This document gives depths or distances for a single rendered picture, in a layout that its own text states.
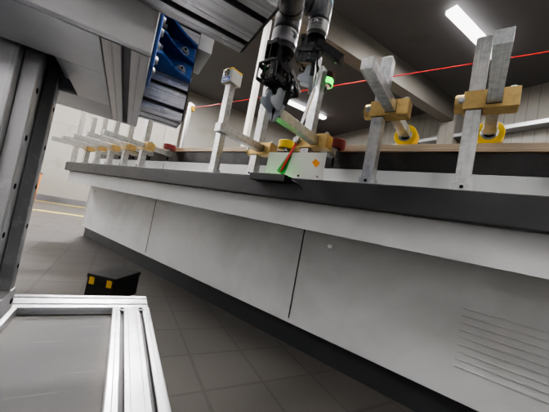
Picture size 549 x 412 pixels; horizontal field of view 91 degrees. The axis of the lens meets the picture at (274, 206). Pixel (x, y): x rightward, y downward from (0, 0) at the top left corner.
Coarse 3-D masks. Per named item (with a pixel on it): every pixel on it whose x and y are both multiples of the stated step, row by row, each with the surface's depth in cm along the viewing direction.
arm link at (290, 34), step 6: (276, 30) 75; (282, 30) 74; (288, 30) 74; (294, 30) 75; (276, 36) 74; (282, 36) 74; (288, 36) 74; (294, 36) 75; (288, 42) 75; (294, 42) 75
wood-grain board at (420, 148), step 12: (420, 144) 96; (432, 144) 94; (444, 144) 92; (456, 144) 90; (480, 144) 86; (492, 144) 84; (504, 144) 82; (516, 144) 81; (528, 144) 79; (540, 144) 78
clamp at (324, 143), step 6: (318, 138) 96; (324, 138) 95; (330, 138) 97; (300, 144) 101; (306, 144) 99; (318, 144) 96; (324, 144) 95; (330, 144) 97; (318, 150) 101; (324, 150) 99; (330, 150) 98
